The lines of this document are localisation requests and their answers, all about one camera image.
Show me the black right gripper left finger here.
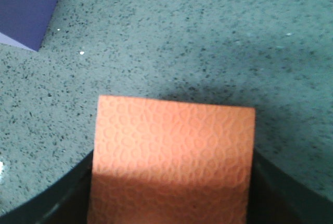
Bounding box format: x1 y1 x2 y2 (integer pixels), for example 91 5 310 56
1 152 93 223

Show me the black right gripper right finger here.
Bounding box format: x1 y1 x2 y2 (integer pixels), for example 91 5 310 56
247 150 332 224

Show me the orange foam cube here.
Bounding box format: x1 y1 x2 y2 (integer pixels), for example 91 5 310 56
87 95 255 223

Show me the purple foam cube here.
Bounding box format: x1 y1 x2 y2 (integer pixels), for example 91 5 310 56
1 0 58 52

